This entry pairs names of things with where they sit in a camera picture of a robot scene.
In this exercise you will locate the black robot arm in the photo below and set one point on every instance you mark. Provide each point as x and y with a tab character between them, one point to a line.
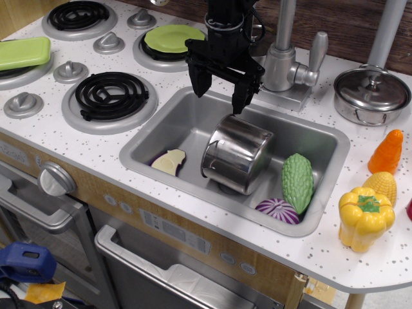
231	14

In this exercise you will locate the silver oven dial knob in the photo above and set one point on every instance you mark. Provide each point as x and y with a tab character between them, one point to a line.
55	181

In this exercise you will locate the toy oven door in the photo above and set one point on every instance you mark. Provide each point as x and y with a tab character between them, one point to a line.
62	225

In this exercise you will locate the blue clamp tool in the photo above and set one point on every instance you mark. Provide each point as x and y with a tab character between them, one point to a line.
27	263

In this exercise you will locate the front black stove burner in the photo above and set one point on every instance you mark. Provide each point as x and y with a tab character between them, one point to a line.
109	103

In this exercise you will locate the back right stove burner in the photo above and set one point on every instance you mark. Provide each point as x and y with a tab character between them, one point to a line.
158	61

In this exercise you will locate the silver toy sink basin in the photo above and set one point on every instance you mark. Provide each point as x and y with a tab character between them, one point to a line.
195	144

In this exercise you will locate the back left black burner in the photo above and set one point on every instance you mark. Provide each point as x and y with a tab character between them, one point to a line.
79	21

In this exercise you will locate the green toy bitter gourd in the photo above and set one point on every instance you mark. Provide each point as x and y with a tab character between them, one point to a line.
297	182

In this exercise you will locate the toy dishwasher door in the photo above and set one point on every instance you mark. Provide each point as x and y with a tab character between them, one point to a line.
160	260

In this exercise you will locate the green rectangular lid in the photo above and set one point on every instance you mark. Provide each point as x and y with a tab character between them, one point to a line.
21	53

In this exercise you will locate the red toy object edge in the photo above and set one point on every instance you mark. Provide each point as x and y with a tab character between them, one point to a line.
409	209

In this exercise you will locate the orange toy carrot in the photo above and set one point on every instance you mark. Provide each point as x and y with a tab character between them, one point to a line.
387	155

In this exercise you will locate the lidded stainless steel pot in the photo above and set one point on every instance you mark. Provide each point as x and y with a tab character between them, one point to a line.
370	96

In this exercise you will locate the silver stove knob left-centre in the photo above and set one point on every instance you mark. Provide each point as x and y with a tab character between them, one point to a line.
70	72

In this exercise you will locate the silver stove knob front-left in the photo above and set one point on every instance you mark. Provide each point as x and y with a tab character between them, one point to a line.
23	105

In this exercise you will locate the grey vertical pole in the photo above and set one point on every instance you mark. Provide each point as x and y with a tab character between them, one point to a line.
386	32

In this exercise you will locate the silver stove knob back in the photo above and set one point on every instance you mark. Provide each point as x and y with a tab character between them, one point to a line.
141	20

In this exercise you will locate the yellow toy bell pepper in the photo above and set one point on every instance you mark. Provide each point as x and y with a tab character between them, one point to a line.
365	216

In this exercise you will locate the left stove burner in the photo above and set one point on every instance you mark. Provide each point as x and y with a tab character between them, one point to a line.
15	78

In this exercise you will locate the green toy plate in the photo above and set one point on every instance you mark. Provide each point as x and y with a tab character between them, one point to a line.
171	38

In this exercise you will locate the yellow toy corn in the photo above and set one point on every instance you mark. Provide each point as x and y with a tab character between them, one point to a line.
383	183

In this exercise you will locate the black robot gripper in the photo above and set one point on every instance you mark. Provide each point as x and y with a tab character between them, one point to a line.
225	54

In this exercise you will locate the silver stove knob middle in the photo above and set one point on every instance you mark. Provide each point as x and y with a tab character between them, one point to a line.
108	44

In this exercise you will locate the silver toy faucet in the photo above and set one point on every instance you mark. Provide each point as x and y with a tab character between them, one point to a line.
286	82

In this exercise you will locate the purple toy onion half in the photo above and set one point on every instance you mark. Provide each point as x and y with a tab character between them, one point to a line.
280	210

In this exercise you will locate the halved toy eggplant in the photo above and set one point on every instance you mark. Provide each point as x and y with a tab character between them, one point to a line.
170	162

